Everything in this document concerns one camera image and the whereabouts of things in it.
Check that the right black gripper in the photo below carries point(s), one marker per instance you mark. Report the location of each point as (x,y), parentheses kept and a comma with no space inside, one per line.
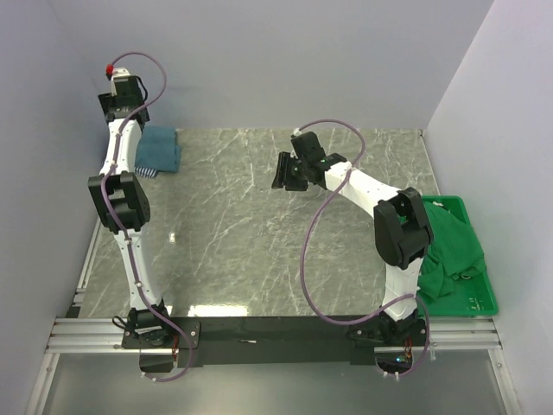
(282,179)

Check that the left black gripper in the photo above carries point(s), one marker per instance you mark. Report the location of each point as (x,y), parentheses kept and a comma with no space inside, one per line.
(107,102)

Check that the light blue tank top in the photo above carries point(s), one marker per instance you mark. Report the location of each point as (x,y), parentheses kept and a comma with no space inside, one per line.
(158,149)

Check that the blue white striped tank top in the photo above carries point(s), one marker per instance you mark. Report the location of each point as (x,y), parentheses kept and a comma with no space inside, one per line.
(146,172)

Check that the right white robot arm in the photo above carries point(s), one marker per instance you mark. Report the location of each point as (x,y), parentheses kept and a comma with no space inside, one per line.
(402,232)

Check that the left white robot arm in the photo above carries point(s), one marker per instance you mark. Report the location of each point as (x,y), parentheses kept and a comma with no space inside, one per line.
(122,205)

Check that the green tank top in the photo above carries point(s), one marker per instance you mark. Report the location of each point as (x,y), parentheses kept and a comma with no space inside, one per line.
(454,254)

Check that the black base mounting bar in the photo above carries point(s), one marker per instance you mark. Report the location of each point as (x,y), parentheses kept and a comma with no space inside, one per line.
(226,340)

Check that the green plastic bin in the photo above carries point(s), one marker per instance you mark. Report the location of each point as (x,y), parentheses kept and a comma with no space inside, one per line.
(472,297)

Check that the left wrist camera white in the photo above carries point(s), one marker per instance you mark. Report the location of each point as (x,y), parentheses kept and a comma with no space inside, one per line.
(114,74)

